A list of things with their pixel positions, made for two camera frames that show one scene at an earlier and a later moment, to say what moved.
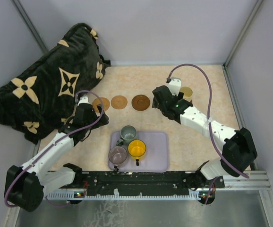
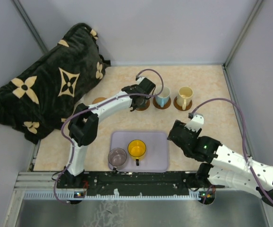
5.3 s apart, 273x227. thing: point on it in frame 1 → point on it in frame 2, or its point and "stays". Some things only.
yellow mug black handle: x=137 y=148 stays
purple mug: x=117 y=155 stays
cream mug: x=188 y=92 stays
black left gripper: x=104 y=121 → x=141 y=105
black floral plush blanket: x=40 y=100 stays
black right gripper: x=155 y=104 → x=182 y=124
